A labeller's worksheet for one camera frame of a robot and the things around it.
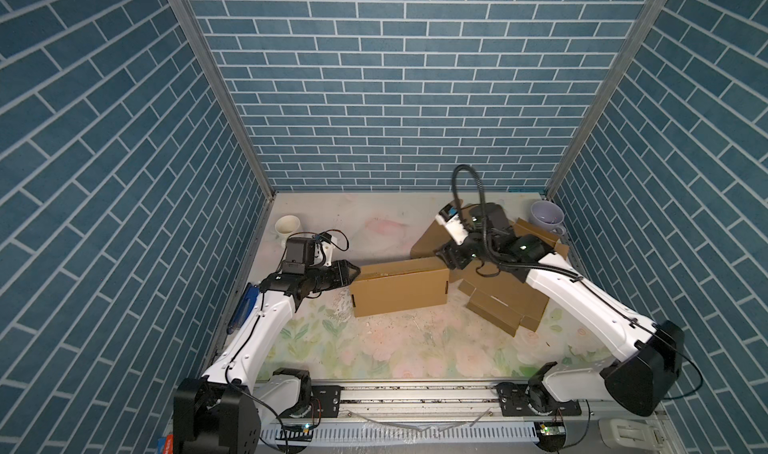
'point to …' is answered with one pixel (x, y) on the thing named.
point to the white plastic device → (632, 434)
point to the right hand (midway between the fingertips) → (440, 240)
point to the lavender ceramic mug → (547, 215)
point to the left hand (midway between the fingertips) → (354, 272)
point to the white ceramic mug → (285, 225)
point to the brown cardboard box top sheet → (399, 285)
